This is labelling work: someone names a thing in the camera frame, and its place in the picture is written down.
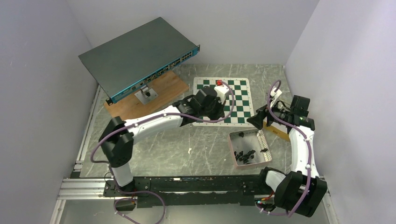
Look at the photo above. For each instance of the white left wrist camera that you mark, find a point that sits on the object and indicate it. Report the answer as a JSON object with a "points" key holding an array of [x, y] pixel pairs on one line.
{"points": [[222, 90]]}

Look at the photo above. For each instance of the grey network switch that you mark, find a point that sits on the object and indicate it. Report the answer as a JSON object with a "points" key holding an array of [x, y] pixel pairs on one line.
{"points": [[132, 60]]}

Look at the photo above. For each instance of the black chess pieces pile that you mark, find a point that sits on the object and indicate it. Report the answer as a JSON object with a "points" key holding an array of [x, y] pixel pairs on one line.
{"points": [[252, 156]]}

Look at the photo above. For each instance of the wooden board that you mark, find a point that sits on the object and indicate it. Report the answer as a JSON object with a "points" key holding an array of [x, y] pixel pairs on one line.
{"points": [[168, 87]]}

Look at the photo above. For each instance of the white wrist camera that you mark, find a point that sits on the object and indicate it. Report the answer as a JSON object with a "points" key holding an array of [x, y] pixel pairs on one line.
{"points": [[275, 94], [222, 90]]}

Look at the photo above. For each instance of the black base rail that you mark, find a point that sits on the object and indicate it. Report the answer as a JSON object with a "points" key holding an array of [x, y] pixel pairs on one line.
{"points": [[243, 190]]}

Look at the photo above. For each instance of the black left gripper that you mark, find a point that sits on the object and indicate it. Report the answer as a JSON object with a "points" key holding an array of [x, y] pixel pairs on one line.
{"points": [[220, 113]]}

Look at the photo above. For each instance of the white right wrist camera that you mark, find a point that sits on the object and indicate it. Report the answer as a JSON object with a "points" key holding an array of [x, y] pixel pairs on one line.
{"points": [[275, 94]]}

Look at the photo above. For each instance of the metal switch stand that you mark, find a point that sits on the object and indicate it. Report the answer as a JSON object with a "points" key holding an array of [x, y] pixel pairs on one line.
{"points": [[146, 94]]}

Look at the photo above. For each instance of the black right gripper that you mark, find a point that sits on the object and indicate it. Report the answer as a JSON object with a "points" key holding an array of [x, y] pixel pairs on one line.
{"points": [[257, 120]]}

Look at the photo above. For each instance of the green white chess board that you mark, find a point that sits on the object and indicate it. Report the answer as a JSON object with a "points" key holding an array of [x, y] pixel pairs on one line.
{"points": [[243, 105]]}

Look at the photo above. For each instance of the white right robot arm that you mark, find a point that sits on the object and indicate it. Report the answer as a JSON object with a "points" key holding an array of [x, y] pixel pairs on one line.
{"points": [[300, 190]]}

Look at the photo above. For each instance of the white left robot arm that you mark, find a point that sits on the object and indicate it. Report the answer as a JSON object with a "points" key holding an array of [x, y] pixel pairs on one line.
{"points": [[119, 137]]}

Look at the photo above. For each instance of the pink metal tray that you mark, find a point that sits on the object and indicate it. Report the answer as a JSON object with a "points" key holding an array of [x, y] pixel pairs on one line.
{"points": [[253, 140]]}

